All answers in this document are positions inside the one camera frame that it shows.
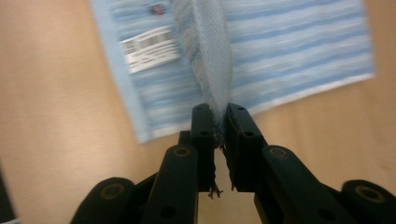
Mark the blue striped towel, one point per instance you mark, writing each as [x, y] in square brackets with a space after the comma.
[280, 46]

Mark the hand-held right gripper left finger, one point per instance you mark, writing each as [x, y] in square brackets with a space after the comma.
[202, 146]

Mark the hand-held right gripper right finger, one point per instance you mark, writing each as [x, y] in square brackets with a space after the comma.
[246, 146]

